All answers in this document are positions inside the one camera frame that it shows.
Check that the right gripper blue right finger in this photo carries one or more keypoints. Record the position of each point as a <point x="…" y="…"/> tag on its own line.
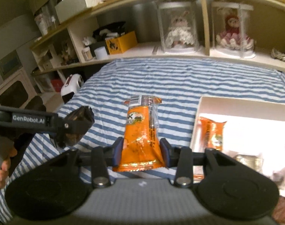
<point x="166" y="149"/>

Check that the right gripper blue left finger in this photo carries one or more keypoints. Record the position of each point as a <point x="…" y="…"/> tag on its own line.
<point x="117" y="151"/>

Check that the short orange snack packet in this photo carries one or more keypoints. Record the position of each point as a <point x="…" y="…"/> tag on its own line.
<point x="141" y="148"/>

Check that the black orange snack packet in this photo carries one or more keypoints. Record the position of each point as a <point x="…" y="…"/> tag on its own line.
<point x="77" y="123"/>

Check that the long orange snack packet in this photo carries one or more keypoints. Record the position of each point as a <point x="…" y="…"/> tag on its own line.
<point x="211" y="134"/>

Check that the clear packet dark snack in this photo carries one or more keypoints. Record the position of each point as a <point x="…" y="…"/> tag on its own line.
<point x="251" y="161"/>

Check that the small clear snack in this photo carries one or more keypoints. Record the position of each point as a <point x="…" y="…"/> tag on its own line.
<point x="279" y="178"/>

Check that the person left hand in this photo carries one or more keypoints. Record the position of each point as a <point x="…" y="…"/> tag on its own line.
<point x="4" y="169"/>

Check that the white space heater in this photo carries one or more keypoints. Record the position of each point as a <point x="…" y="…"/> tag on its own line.
<point x="71" y="86"/>

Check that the blue striped bed sheet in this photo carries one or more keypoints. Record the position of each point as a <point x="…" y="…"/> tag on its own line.
<point x="77" y="187"/>

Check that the small jar white lid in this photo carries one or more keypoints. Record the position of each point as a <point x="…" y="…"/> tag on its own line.
<point x="87" y="54"/>

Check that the white cylinder cup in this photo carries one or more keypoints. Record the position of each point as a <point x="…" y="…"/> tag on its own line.
<point x="101" y="53"/>

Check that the yellow black box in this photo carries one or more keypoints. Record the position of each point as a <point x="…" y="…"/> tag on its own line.
<point x="121" y="44"/>

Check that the white doll display case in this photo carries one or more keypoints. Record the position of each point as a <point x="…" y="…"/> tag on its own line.
<point x="177" y="27"/>

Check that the pink doll display case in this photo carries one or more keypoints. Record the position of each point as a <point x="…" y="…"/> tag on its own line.
<point x="230" y="27"/>

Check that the small trinket on shelf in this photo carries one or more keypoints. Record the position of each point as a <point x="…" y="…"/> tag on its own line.
<point x="275" y="54"/>

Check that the wooden headboard shelf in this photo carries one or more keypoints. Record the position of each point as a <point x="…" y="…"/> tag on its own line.
<point x="267" y="26"/>

